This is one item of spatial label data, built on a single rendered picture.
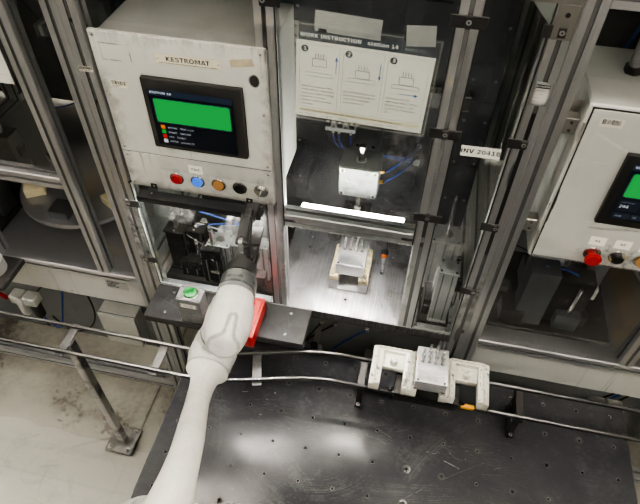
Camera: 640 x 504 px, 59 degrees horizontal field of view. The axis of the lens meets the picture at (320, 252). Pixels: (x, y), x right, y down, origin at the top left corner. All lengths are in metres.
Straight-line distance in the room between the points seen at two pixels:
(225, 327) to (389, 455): 0.86
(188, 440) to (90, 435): 1.73
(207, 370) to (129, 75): 0.72
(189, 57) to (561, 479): 1.62
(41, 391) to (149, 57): 2.00
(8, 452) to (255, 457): 1.37
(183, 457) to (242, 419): 0.86
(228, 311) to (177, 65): 0.57
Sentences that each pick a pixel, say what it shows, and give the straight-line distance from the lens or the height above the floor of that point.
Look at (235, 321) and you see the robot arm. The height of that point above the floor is 1.42.
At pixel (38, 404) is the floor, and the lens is 3.03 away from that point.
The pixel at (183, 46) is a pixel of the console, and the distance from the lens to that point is 1.38.
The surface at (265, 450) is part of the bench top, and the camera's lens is 1.93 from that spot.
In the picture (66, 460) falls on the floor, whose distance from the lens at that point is 2.85.
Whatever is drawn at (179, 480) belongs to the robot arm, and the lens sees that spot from 1.11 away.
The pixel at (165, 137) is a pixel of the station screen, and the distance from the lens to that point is 1.52.
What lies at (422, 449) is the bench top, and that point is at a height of 0.68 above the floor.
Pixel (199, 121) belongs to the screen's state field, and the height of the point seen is 1.64.
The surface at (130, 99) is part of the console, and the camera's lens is 1.53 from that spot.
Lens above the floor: 2.45
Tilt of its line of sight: 48 degrees down
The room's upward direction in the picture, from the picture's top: 1 degrees clockwise
